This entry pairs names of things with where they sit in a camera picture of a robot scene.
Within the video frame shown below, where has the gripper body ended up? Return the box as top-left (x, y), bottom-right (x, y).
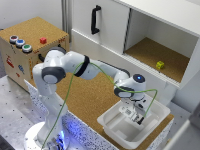
top-left (120, 99), bottom-right (147, 123)

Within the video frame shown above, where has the white plastic box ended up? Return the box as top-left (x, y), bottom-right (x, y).
top-left (96, 98), bottom-right (172, 150)

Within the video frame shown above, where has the wooden drawer box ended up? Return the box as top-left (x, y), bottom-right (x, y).
top-left (0, 16), bottom-right (71, 92)

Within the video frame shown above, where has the yellow block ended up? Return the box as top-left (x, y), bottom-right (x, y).
top-left (155, 60), bottom-right (166, 71)

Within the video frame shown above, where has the white sliding door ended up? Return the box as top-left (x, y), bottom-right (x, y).
top-left (71, 0), bottom-right (131, 56)

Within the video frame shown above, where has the white cabinet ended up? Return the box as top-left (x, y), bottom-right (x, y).
top-left (70, 0), bottom-right (200, 114)

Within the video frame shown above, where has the pink block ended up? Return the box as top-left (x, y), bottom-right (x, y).
top-left (39, 36), bottom-right (48, 45)

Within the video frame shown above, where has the green button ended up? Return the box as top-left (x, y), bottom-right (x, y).
top-left (21, 43), bottom-right (34, 55)

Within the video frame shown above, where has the blue button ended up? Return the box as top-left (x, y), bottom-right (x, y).
top-left (15, 38), bottom-right (26, 49)

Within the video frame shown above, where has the red button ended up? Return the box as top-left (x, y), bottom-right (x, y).
top-left (9, 34), bottom-right (19, 45)

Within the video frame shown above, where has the green cable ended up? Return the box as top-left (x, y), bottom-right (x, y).
top-left (40, 61), bottom-right (159, 150)

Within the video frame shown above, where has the black door handle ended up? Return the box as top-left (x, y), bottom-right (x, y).
top-left (90, 4), bottom-right (102, 36)

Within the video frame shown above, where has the black drawer handle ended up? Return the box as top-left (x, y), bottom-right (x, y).
top-left (37, 52), bottom-right (46, 64)

